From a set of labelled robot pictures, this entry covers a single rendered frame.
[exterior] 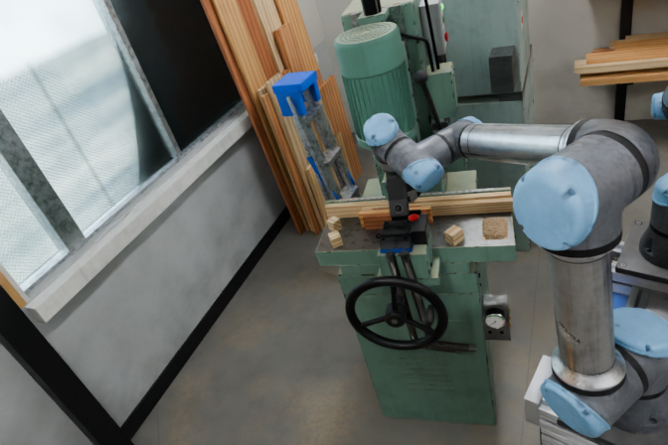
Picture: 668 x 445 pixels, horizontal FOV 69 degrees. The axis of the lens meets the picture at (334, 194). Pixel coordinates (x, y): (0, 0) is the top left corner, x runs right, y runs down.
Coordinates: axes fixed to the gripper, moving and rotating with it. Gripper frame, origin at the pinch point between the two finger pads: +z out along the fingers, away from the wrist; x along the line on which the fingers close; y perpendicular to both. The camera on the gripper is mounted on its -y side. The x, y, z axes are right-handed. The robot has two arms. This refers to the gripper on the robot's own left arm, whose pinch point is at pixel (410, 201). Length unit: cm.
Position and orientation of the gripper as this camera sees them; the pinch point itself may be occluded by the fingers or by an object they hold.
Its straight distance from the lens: 134.3
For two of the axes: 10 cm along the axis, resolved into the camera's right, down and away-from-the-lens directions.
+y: 0.8, -9.0, 4.2
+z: 3.3, 4.2, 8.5
